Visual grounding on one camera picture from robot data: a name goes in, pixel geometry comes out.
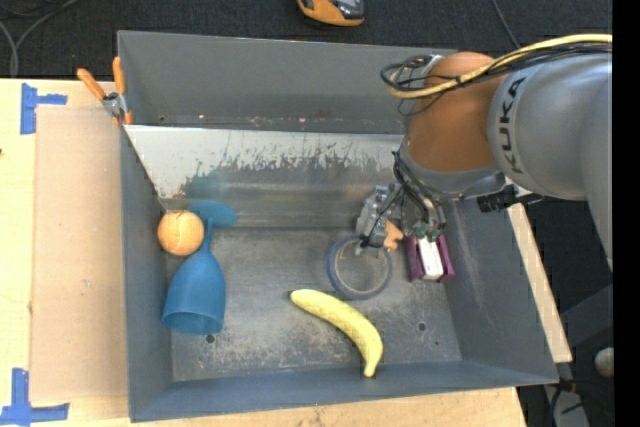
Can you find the small orange toy piece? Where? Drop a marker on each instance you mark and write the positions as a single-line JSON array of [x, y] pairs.
[[393, 236]]

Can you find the purple and white box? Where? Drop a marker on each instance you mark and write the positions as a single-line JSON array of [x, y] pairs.
[[432, 260]]

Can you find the blue tape roll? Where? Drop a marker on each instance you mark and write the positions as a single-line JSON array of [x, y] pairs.
[[334, 282]]

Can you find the yellow banana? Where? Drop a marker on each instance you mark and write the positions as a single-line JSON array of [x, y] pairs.
[[345, 317]]

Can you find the grey metal bin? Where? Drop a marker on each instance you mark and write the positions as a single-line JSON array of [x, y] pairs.
[[300, 340]]

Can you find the blue plastic goblet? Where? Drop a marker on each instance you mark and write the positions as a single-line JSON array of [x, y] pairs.
[[197, 290]]

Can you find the orange ball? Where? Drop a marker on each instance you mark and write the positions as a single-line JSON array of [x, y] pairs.
[[180, 232]]

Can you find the brown cardboard board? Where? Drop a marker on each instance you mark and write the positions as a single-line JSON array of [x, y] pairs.
[[75, 240]]

